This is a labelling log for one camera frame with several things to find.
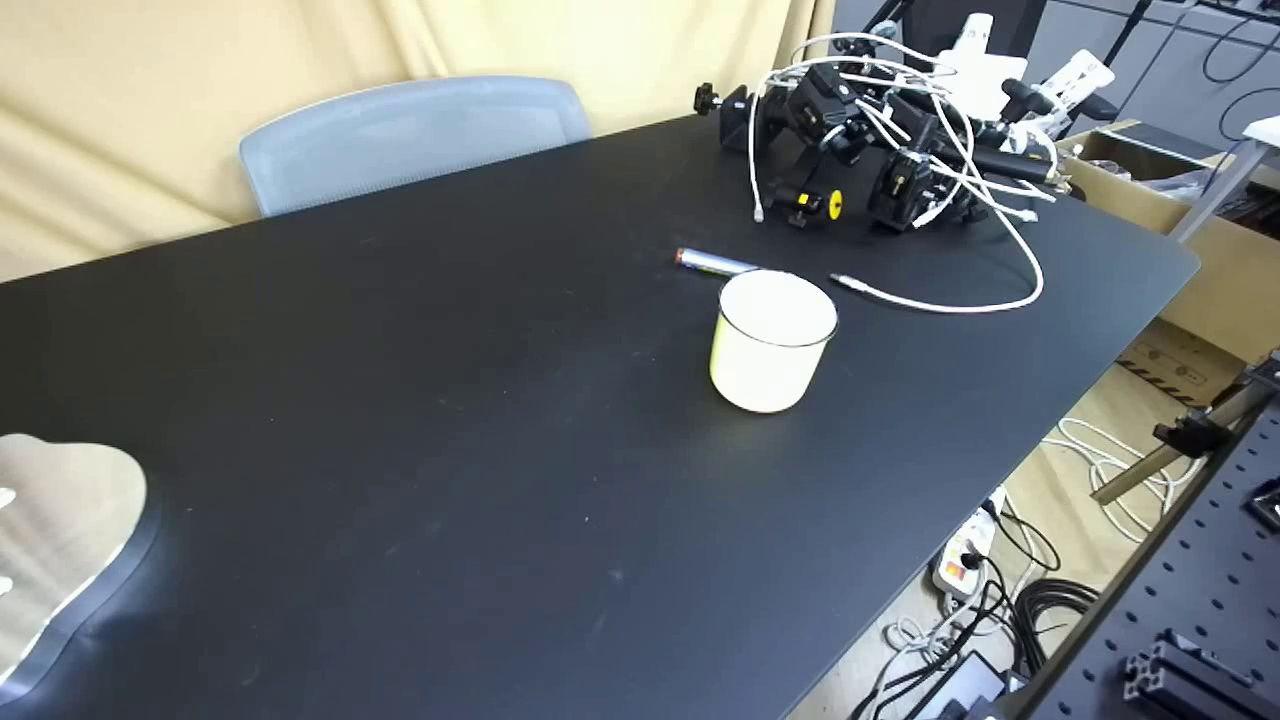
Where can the red marker with black cap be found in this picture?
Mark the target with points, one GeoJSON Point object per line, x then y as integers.
{"type": "Point", "coordinates": [711, 263]}

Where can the yellow enamel mug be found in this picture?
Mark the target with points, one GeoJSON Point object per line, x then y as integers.
{"type": "Point", "coordinates": [769, 338]}

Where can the power strip on floor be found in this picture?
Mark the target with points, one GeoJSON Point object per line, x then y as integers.
{"type": "Point", "coordinates": [956, 565]}

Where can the beige backdrop curtain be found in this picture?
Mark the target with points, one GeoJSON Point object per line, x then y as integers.
{"type": "Point", "coordinates": [123, 118]}

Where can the cardboard box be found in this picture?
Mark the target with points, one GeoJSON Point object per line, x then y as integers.
{"type": "Point", "coordinates": [1235, 303]}

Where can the black perforated breadboard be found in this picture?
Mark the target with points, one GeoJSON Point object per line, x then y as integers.
{"type": "Point", "coordinates": [1194, 624]}

